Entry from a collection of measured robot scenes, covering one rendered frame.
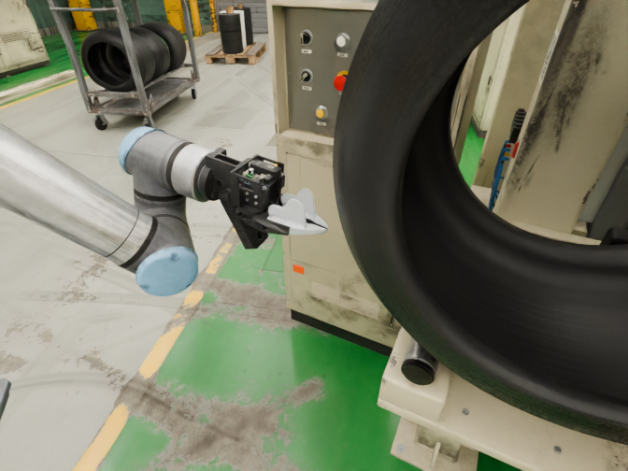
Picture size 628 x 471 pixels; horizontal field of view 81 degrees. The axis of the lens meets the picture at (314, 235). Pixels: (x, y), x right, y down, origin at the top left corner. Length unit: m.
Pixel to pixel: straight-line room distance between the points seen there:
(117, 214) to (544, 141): 0.67
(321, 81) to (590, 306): 0.85
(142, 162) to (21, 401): 1.38
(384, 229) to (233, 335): 1.43
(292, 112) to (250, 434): 1.11
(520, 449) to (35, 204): 0.71
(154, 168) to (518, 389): 0.59
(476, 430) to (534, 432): 0.08
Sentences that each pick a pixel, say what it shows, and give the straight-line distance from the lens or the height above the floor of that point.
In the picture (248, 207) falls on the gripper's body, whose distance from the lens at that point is 0.58.
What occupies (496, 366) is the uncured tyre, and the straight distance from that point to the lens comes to 0.47.
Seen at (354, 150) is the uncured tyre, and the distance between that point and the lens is 0.35.
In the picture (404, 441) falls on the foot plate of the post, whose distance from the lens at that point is 1.49.
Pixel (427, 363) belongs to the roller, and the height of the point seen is 0.92.
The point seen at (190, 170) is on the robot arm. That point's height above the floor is 1.08.
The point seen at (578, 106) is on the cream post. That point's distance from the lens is 0.72.
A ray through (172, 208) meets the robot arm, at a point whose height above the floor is 0.99.
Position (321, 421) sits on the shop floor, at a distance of 1.50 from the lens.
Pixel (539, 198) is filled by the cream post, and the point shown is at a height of 1.00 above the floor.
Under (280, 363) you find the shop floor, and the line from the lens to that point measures 1.63.
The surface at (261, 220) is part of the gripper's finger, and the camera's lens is 0.56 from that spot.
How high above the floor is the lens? 1.34
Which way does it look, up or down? 37 degrees down
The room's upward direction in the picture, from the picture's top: straight up
